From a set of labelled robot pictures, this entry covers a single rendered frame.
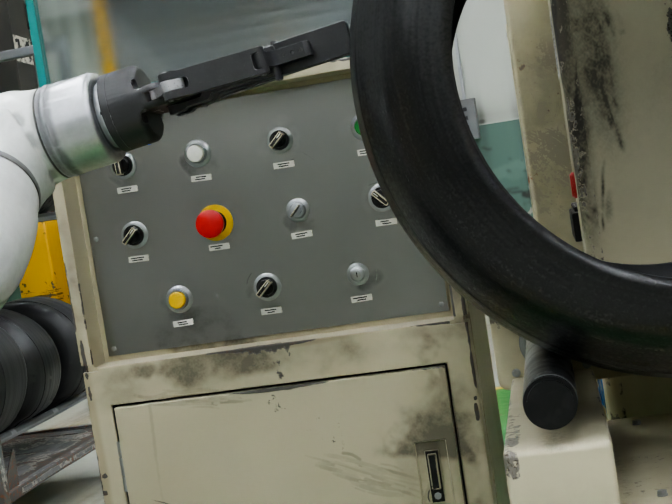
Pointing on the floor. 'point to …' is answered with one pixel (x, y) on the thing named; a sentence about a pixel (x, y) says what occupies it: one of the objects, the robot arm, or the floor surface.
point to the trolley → (38, 382)
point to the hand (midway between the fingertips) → (314, 48)
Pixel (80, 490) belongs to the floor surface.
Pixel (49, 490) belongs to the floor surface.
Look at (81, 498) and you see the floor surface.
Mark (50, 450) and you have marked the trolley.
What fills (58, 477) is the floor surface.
